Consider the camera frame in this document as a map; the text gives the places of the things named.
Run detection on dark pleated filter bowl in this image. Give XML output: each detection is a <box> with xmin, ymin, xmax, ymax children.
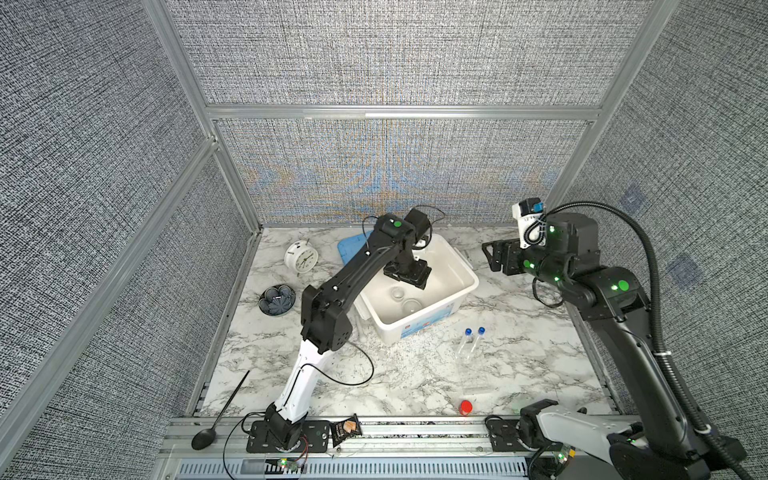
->
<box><xmin>258</xmin><ymin>284</ymin><xmax>296</xmax><ymax>316</ymax></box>

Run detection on white alarm clock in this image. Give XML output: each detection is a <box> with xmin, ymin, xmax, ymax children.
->
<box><xmin>284</xmin><ymin>240</ymin><xmax>319</xmax><ymax>275</ymax></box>

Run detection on aluminium front rail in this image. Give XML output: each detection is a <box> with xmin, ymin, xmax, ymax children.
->
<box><xmin>150</xmin><ymin>416</ymin><xmax>586</xmax><ymax>479</ymax></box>

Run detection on red capped vial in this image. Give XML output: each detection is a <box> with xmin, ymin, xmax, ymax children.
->
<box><xmin>459</xmin><ymin>400</ymin><xmax>473</xmax><ymax>416</ymax></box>

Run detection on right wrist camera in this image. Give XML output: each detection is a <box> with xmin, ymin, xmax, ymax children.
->
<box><xmin>512</xmin><ymin>197</ymin><xmax>546</xmax><ymax>249</ymax></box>

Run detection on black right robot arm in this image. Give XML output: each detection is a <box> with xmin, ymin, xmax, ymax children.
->
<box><xmin>482</xmin><ymin>213</ymin><xmax>749</xmax><ymax>479</ymax></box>

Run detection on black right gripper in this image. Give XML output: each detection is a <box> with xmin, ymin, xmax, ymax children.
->
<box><xmin>484</xmin><ymin>233</ymin><xmax>572</xmax><ymax>292</ymax></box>

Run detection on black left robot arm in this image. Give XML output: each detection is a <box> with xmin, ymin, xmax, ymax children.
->
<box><xmin>264</xmin><ymin>207</ymin><xmax>432</xmax><ymax>451</ymax></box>

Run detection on blue plastic bin lid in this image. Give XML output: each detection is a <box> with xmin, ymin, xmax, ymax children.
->
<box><xmin>337</xmin><ymin>232</ymin><xmax>371</xmax><ymax>265</ymax></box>

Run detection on white plastic storage bin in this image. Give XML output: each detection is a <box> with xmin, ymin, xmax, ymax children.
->
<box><xmin>354</xmin><ymin>234</ymin><xmax>479</xmax><ymax>345</ymax></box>

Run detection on small white ceramic dish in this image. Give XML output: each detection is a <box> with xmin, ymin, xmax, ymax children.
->
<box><xmin>390</xmin><ymin>287</ymin><xmax>405</xmax><ymax>303</ymax></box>

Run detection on blue capped test tube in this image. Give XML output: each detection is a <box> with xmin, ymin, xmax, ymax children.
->
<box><xmin>468</xmin><ymin>327</ymin><xmax>486</xmax><ymax>358</ymax></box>
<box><xmin>456</xmin><ymin>328</ymin><xmax>474</xmax><ymax>359</ymax></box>

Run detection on small circuit board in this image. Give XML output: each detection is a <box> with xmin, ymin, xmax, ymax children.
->
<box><xmin>329</xmin><ymin>414</ymin><xmax>362</xmax><ymax>447</ymax></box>

